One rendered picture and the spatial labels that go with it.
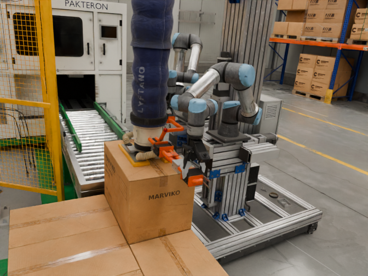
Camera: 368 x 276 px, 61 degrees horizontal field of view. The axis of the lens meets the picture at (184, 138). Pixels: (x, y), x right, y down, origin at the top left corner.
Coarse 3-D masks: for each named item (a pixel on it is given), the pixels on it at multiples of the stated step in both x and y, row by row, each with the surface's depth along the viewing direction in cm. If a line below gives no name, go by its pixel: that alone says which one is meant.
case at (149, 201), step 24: (120, 168) 175; (144, 168) 177; (168, 168) 179; (120, 192) 180; (144, 192) 168; (168, 192) 175; (192, 192) 183; (120, 216) 185; (144, 216) 173; (168, 216) 181
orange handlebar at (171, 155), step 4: (172, 120) 221; (176, 124) 214; (172, 128) 204; (176, 128) 205; (180, 128) 206; (168, 132) 203; (148, 140) 184; (152, 140) 180; (152, 144) 179; (164, 152) 165; (168, 152) 169; (172, 152) 164; (164, 156) 164; (168, 156) 159; (172, 156) 160; (176, 156) 161; (168, 160) 160; (180, 168) 148; (192, 180) 138; (196, 180) 138; (200, 180) 138
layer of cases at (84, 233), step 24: (24, 216) 192; (48, 216) 194; (72, 216) 196; (96, 216) 198; (24, 240) 172; (48, 240) 174; (72, 240) 174; (96, 240) 176; (120, 240) 177; (144, 240) 179; (168, 240) 180; (192, 240) 182; (24, 264) 155; (48, 264) 156; (72, 264) 157; (96, 264) 158; (120, 264) 160; (144, 264) 161; (168, 264) 162; (192, 264) 163; (216, 264) 164
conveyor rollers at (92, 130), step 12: (72, 120) 385; (84, 120) 384; (96, 120) 390; (84, 132) 344; (96, 132) 349; (108, 132) 354; (72, 144) 313; (84, 144) 311; (96, 144) 315; (84, 156) 285; (96, 156) 290; (84, 168) 261; (96, 168) 265; (96, 180) 241
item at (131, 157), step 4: (120, 144) 204; (128, 144) 196; (132, 144) 204; (120, 148) 199; (124, 148) 197; (124, 152) 192; (128, 152) 190; (136, 152) 185; (140, 152) 193; (128, 156) 186; (132, 156) 185; (132, 160) 181; (136, 160) 180; (140, 160) 180; (144, 160) 181; (132, 164) 179; (136, 164) 177; (140, 164) 178; (144, 164) 179; (148, 164) 181
